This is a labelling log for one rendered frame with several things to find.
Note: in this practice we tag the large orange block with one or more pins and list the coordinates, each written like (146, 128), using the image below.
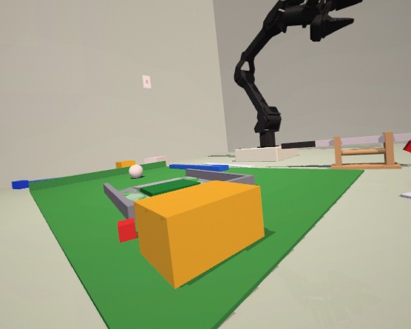
(184, 233)
(126, 163)

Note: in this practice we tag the white golf ball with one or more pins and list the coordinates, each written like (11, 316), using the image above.
(135, 171)

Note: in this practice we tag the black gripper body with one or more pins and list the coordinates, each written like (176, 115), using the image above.
(315, 18)

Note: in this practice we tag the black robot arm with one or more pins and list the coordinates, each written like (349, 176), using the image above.
(275, 22)

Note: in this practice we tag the red block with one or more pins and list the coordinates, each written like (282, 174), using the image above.
(127, 230)

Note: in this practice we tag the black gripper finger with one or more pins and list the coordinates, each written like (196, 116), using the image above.
(340, 4)
(330, 25)

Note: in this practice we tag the green flat mat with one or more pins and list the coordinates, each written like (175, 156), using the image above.
(129, 293)

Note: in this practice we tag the pale pink cube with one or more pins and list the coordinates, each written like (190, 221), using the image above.
(156, 159)

